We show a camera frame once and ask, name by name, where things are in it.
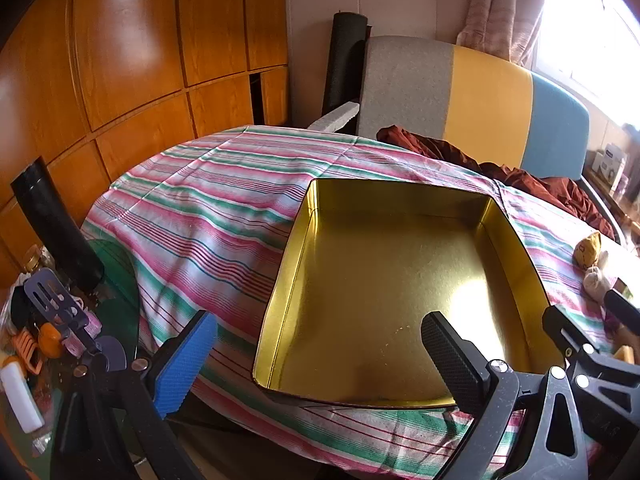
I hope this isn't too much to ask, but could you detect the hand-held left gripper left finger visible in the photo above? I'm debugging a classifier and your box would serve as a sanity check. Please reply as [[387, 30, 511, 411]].
[[50, 310, 218, 480]]

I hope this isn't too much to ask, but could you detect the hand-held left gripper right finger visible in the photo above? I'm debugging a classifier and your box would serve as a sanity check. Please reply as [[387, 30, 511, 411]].
[[421, 311, 589, 480]]

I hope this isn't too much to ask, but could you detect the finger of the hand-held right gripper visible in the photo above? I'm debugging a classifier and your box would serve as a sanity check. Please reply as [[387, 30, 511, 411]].
[[603, 290, 640, 333], [542, 305, 640, 456]]

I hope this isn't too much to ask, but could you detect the white tissue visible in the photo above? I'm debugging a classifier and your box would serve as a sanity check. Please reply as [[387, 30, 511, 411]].
[[583, 250, 613, 303]]

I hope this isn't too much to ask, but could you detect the yellow snack packet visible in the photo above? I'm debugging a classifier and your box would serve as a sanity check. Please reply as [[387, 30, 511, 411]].
[[573, 232, 602, 266]]

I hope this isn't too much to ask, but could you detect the gold tin box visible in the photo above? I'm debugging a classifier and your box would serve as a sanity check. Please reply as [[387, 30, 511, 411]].
[[248, 177, 566, 408]]

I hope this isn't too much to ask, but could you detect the green glass table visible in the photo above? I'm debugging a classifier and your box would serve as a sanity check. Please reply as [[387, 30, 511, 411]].
[[0, 240, 146, 480]]

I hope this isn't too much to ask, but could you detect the wooden side table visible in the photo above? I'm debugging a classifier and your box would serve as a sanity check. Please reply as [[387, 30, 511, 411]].
[[582, 125, 640, 251]]

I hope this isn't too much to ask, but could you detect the orange round item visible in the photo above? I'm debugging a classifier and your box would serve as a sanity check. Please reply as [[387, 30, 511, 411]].
[[39, 322, 63, 358]]

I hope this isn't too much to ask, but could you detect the white carton box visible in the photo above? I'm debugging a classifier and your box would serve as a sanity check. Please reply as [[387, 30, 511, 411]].
[[592, 142, 628, 181]]

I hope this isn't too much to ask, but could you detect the striped bed sheet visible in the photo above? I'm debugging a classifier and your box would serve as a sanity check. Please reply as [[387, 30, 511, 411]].
[[80, 125, 640, 480]]

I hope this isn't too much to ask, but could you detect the dark slotted utensil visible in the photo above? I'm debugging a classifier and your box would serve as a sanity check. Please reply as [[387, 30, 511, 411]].
[[22, 267, 128, 373]]

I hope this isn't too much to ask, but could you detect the orange hair clip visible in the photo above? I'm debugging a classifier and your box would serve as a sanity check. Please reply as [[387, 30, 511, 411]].
[[12, 332, 43, 376]]

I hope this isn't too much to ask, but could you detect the white tube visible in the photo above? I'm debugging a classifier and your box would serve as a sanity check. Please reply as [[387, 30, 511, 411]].
[[0, 362, 45, 433]]

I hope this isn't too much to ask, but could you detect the glass jar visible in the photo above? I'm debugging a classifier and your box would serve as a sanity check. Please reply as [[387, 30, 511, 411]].
[[22, 244, 56, 271]]

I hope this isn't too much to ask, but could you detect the dark red blanket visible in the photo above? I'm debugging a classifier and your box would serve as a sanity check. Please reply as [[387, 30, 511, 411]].
[[376, 125, 616, 241]]

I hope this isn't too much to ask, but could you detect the grey yellow blue headboard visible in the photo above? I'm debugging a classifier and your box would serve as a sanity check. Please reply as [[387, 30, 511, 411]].
[[356, 35, 591, 181]]

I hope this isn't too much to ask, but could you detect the white foam piece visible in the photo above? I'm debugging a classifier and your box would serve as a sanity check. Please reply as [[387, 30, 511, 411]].
[[306, 101, 361, 133]]

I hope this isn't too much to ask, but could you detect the window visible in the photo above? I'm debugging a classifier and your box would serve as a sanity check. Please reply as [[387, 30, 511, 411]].
[[535, 0, 640, 106]]

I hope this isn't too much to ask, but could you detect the black rolled mat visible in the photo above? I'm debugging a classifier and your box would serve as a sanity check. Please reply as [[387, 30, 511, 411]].
[[322, 10, 369, 128]]

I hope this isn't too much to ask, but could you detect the wooden wardrobe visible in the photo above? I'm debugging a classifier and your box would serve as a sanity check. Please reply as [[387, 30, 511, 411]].
[[0, 0, 291, 281]]

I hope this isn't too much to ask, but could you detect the beige curtain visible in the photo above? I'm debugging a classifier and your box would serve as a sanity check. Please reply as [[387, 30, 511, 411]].
[[456, 0, 548, 63]]

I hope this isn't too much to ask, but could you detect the grey bed rail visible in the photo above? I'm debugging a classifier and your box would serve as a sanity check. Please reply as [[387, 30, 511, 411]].
[[577, 177, 626, 246]]

